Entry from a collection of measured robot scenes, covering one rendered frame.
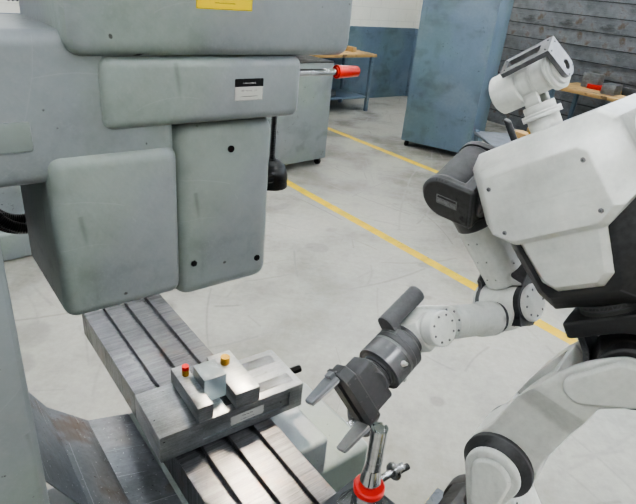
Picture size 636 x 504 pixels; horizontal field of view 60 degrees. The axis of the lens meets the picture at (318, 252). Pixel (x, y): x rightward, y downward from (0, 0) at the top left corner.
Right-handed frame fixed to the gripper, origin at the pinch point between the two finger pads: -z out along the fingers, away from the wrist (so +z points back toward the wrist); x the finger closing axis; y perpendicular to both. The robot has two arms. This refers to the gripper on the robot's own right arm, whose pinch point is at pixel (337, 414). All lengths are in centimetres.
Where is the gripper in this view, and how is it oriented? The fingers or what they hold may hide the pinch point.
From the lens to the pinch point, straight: 94.1
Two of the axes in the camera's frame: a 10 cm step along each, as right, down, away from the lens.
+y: 5.5, -0.4, -8.3
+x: -4.9, -8.2, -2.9
